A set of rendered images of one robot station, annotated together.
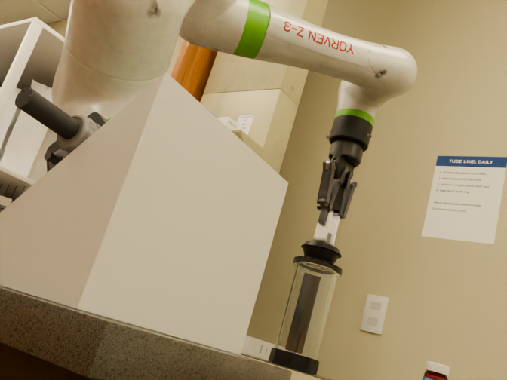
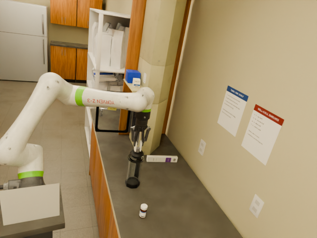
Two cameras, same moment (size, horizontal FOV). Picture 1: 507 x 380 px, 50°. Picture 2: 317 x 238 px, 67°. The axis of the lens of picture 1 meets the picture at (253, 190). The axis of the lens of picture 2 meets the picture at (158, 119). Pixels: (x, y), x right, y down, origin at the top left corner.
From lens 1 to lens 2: 1.41 m
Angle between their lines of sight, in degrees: 48
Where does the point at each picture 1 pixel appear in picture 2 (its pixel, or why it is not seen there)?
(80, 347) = not seen: outside the picture
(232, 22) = (72, 103)
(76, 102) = not seen: hidden behind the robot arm
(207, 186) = (25, 199)
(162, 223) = (16, 208)
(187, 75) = (132, 48)
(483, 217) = (235, 123)
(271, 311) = (181, 132)
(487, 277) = (230, 149)
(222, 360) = (32, 230)
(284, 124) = (157, 77)
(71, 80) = not seen: hidden behind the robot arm
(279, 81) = (151, 61)
